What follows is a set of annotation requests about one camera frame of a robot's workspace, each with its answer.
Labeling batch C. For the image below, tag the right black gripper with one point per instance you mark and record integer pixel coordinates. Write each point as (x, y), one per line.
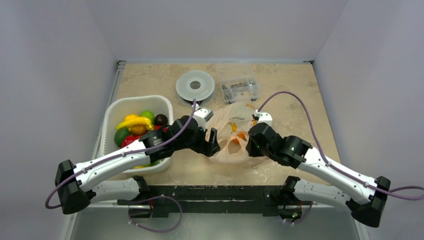
(253, 145)

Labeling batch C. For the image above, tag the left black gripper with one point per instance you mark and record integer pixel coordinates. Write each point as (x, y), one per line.
(208, 148)

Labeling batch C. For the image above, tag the orange printed plastic bag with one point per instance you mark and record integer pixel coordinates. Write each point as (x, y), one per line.
(229, 121)

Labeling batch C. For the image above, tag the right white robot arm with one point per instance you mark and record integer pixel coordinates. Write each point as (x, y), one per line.
(363, 196)

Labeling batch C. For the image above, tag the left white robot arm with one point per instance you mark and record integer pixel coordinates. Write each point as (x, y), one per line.
(75, 183)

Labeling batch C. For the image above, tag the orange fake fruit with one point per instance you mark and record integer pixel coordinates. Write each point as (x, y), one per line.
(242, 135)

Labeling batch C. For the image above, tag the clear screw organizer box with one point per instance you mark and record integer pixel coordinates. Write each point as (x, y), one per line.
(238, 82)

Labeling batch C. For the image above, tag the dark brown plum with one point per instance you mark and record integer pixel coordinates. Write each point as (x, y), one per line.
(161, 120)

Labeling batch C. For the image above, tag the grey filament spool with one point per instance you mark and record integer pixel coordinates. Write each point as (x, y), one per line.
(195, 84)

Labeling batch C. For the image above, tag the small green lime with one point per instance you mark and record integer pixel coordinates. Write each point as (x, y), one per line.
(148, 114)

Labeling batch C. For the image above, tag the red strawberry fruit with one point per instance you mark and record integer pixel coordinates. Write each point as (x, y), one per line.
(128, 140)

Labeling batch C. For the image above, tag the yellow banana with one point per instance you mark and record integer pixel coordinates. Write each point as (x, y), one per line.
(139, 120)

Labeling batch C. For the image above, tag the white plastic basket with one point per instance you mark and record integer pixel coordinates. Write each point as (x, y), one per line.
(121, 108)

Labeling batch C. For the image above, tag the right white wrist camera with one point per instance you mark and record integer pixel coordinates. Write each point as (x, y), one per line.
(262, 117)

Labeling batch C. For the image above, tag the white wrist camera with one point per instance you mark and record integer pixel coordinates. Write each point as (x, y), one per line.
(202, 115)
(262, 117)

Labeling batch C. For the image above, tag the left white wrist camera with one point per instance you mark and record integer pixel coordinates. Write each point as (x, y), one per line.
(202, 115)

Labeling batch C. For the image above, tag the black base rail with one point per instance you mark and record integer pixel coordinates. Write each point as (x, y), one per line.
(158, 201)

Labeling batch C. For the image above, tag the aluminium frame rail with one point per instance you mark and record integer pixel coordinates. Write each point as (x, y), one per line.
(71, 219)

